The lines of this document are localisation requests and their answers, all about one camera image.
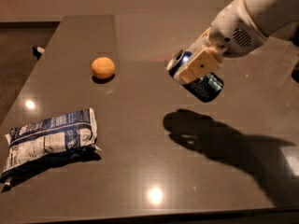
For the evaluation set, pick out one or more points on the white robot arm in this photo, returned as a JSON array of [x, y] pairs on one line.
[[270, 15]]

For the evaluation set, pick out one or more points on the blue white chip bag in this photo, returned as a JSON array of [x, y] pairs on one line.
[[49, 141]]

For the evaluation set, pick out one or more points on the small black white object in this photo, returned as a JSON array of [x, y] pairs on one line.
[[38, 51]]

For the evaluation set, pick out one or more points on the orange fruit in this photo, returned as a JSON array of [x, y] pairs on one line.
[[103, 68]]

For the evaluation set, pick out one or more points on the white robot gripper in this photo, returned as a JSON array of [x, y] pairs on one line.
[[234, 32]]

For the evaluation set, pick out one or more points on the blue pepsi can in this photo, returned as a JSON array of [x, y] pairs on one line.
[[206, 88]]

